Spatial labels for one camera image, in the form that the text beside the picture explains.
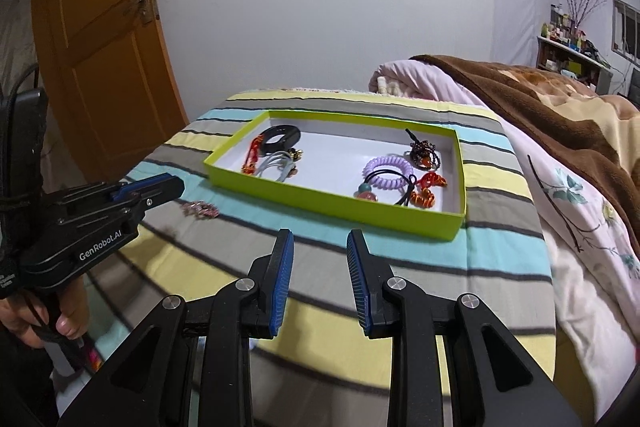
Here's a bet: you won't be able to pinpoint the black wristband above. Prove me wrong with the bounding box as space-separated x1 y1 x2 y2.
260 125 302 156

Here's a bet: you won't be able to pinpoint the dark beaded bracelet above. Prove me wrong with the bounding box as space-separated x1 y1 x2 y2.
405 128 441 170

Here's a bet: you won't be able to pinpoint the person's left hand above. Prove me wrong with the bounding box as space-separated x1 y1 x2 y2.
0 277 92 350

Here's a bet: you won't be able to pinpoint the pink floral quilt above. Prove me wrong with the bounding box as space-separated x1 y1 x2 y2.
369 59 640 423

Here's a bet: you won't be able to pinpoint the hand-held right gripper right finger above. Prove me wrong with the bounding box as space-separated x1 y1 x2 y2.
346 228 583 427

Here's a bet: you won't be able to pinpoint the silver grey hair clip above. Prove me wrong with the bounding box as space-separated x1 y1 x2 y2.
255 154 299 182

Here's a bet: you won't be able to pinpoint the orange red knot ornament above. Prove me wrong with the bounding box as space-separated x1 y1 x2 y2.
410 172 447 209

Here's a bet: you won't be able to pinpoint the black hair tie pink bead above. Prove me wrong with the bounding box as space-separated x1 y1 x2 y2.
354 172 418 206

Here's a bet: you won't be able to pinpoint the red beaded pendant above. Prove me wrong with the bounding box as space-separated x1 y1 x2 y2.
241 136 266 174

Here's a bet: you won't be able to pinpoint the barred window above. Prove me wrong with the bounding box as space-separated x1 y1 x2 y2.
612 0 640 70

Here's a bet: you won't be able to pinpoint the row of bottles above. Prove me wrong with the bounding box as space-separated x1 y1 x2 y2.
541 4 601 55

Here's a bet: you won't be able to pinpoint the orange wooden door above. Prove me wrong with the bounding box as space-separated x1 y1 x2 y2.
30 0 190 185

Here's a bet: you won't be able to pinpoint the lime green shallow box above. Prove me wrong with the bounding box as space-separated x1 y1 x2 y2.
202 109 467 241

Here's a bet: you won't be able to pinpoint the purple flower branches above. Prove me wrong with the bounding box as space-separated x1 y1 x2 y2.
560 0 608 32

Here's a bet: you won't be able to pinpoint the small pink brown hair clip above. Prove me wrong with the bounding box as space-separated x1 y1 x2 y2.
182 201 219 219

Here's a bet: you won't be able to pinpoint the cluttered desk with vase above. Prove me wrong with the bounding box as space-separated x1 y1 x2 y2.
536 36 615 95

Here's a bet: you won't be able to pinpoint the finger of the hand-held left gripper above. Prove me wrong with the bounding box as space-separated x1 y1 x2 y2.
122 177 185 214
110 173 173 202

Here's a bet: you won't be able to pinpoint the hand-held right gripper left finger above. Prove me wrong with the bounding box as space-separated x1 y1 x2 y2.
57 228 295 427

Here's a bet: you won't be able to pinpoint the black box with cable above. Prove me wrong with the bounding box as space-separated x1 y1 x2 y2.
0 64 49 212

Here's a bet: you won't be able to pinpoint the metal door handle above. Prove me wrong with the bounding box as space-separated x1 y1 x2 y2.
136 0 160 26

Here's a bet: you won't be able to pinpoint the purple spiral hair tie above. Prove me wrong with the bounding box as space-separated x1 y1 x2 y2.
364 154 415 189

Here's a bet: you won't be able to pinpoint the brown and cream blanket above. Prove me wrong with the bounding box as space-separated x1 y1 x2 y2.
409 54 640 253

